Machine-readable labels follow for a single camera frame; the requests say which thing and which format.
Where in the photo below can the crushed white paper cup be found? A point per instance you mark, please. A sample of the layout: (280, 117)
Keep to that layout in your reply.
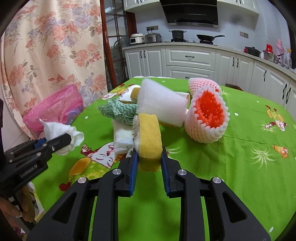
(130, 95)

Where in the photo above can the steel mixing bowl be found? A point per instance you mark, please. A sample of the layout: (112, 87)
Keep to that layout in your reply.
(272, 57)

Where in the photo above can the green white dish cloth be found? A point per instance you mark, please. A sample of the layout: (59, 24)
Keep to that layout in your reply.
(118, 111)

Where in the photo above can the small foam fruit net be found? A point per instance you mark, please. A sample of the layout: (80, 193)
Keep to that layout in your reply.
(197, 83)

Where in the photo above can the white base cabinets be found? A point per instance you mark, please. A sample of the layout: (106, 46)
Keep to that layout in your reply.
(225, 66)

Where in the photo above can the white rice cooker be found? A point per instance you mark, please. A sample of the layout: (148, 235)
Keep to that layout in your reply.
(137, 39)

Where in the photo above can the large foam fruit net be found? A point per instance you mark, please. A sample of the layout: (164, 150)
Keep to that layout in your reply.
(207, 119)

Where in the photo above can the silver pressure cooker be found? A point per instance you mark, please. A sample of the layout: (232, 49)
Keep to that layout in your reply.
(153, 38)

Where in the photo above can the white tissue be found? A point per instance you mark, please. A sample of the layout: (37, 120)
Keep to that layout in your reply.
(53, 130)

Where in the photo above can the black stock pot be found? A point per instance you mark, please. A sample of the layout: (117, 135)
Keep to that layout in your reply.
(177, 35)

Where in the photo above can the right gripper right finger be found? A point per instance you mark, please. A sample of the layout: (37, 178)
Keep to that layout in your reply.
(208, 203)

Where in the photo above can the white upper cabinets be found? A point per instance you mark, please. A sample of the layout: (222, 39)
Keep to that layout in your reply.
(250, 7)

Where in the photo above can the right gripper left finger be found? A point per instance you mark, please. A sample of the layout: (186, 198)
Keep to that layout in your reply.
(88, 210)

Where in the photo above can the floral curtain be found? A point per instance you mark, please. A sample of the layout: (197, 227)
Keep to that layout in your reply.
(47, 46)

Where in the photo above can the white foam block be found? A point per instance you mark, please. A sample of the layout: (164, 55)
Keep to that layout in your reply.
(170, 107)

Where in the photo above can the wooden glass door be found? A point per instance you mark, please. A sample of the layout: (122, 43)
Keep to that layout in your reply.
(117, 26)

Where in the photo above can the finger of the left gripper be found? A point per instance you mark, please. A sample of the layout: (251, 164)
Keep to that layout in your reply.
(59, 142)

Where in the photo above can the black range hood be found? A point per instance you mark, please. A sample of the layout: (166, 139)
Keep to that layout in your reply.
(191, 12)

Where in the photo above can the black frying pan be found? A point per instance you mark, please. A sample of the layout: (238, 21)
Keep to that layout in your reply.
(206, 39)

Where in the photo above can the black red casserole pot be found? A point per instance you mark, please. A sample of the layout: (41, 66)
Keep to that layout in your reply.
(252, 51)

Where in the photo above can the pink trash bag bin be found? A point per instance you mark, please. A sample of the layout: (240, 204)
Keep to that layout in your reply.
(61, 107)

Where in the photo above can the green cartoon tablecloth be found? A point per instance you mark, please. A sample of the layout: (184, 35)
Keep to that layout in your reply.
(255, 158)

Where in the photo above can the yellow sponge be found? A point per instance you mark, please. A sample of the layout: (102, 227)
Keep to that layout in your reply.
(147, 142)

